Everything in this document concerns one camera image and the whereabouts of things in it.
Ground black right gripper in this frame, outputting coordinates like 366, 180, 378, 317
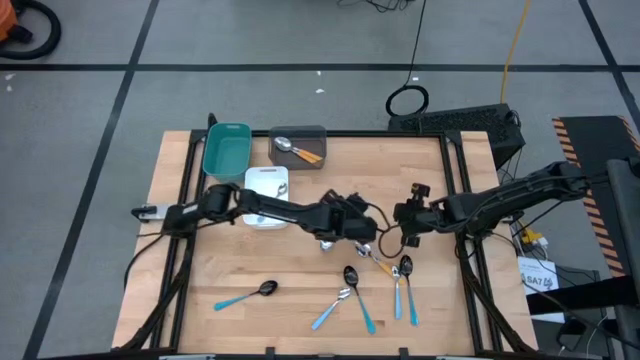
393, 197, 444, 249

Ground light blue handled spoon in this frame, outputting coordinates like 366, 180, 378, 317
255, 182, 290, 225
391, 265, 404, 321
310, 287, 352, 332

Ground dark grey plastic bin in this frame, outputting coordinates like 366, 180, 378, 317
267, 124, 329, 172

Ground white plastic bin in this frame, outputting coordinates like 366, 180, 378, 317
242, 165, 291, 231

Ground yellow plug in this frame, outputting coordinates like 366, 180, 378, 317
518, 223, 550, 251

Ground white paper label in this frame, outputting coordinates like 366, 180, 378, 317
516, 256, 561, 325

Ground teal plastic bin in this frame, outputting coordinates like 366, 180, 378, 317
201, 122, 254, 184

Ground black stand bar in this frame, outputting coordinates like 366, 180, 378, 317
525, 287, 640, 317

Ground black hazard striped platform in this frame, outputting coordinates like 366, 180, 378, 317
551, 114, 640, 280

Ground orange vacuum cleaner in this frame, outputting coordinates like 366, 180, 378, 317
0, 0, 20, 44

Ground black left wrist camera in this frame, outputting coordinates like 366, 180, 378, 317
329, 190, 362, 209

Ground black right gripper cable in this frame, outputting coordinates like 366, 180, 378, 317
377, 222, 405, 260

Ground black metal table frame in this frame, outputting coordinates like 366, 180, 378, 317
115, 112, 540, 359

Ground black hanging cable with coil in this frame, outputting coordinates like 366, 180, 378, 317
384, 0, 431, 118

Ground yellow hanging cable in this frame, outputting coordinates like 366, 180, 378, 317
499, 0, 532, 105

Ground dark grey post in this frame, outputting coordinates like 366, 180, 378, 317
606, 157, 640, 360

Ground black floor cables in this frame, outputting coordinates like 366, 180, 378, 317
335, 0, 417, 15

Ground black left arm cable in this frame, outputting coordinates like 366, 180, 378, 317
122, 230, 169, 296

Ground black vacuum hose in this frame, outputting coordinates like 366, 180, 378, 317
0, 0, 63, 61

